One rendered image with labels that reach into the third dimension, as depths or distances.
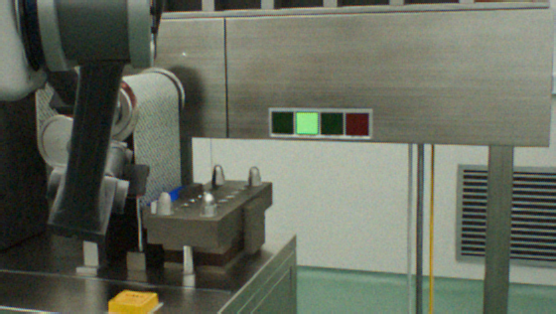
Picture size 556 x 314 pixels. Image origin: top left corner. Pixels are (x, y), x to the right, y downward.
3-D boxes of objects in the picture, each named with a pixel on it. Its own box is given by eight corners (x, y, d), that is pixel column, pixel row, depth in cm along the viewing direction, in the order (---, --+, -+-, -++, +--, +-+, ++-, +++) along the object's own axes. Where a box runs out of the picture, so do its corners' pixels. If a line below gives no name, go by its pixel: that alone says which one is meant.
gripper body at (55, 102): (95, 112, 154) (79, 90, 148) (52, 111, 157) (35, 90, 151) (104, 85, 157) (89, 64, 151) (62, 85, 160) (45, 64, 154)
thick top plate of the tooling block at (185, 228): (147, 242, 164) (146, 215, 163) (213, 201, 201) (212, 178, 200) (218, 248, 158) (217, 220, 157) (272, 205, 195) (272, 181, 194)
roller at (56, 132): (39, 168, 174) (36, 115, 172) (94, 150, 198) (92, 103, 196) (85, 170, 170) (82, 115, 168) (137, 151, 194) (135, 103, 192)
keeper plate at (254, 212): (244, 253, 174) (243, 207, 173) (257, 241, 184) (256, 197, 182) (254, 254, 174) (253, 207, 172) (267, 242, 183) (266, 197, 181)
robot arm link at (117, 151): (128, 183, 107) (51, 167, 106) (120, 223, 108) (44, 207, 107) (138, 143, 150) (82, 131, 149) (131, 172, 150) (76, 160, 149)
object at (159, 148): (137, 217, 168) (133, 133, 165) (179, 194, 190) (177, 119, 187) (139, 217, 168) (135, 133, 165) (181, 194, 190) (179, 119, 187)
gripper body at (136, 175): (146, 197, 160) (131, 185, 153) (102, 194, 163) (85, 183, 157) (151, 167, 162) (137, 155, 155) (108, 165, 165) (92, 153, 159)
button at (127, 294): (108, 314, 143) (107, 301, 142) (125, 301, 149) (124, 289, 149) (142, 318, 140) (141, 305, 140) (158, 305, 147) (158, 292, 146)
